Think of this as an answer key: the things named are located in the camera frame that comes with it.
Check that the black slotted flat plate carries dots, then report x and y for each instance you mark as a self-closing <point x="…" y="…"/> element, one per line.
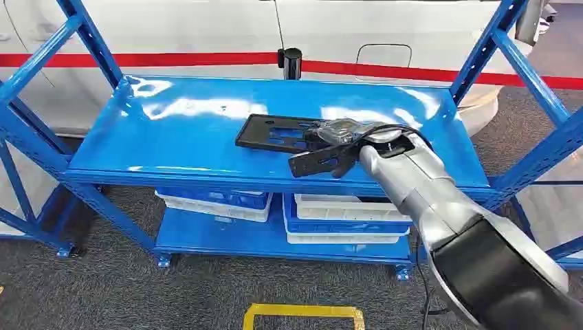
<point x="259" y="132"/>

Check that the black stanchion post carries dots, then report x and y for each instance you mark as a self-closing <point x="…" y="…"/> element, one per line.
<point x="291" y="64"/>

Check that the yellow floor tape outline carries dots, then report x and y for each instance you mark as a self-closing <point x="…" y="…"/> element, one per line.
<point x="300" y="310"/>

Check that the blue plastic crate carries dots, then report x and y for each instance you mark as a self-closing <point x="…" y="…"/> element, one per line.
<point x="346" y="226"/>
<point x="214" y="198"/>

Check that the white car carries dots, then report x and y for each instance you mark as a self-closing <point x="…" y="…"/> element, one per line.
<point x="182" y="27"/>

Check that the black bracket part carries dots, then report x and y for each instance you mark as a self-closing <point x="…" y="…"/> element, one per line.
<point x="309" y="164"/>

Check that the blue metal shelf rack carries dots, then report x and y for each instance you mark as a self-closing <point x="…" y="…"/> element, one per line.
<point x="205" y="136"/>

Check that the white plastic crate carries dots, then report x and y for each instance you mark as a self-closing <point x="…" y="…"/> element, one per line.
<point x="346" y="210"/>
<point x="341" y="238"/>
<point x="214" y="212"/>

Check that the red barrier belt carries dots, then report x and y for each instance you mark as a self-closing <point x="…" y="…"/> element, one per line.
<point x="432" y="74"/>
<point x="182" y="59"/>

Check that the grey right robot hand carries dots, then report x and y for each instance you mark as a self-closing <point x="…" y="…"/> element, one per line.
<point x="360" y="131"/>

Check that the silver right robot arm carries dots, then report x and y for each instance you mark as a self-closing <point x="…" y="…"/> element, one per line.
<point x="423" y="182"/>

